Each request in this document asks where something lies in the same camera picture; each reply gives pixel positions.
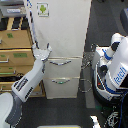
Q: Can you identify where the white fridge bottom drawer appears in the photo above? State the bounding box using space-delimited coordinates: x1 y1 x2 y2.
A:
43 78 79 99

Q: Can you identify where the grey box on cabinet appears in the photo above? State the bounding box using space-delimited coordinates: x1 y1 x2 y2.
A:
0 6 26 17

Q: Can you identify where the white refrigerator door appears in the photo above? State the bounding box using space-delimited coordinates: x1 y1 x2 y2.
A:
23 0 91 57

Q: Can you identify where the white fridge middle drawer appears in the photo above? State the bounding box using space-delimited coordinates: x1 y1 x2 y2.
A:
45 58 81 78

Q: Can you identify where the white fridge drawer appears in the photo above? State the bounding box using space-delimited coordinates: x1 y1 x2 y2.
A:
43 78 79 99
45 58 81 78

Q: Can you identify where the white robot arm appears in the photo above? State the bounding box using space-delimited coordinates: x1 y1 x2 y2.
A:
0 44 52 128

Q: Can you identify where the green android sticker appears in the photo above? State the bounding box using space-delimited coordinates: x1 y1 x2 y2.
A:
37 2 49 17

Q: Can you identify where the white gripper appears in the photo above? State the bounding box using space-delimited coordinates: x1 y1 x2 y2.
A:
31 43 52 61

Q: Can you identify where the wooden drawer cabinet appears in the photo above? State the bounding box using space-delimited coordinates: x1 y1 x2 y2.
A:
0 16 46 99

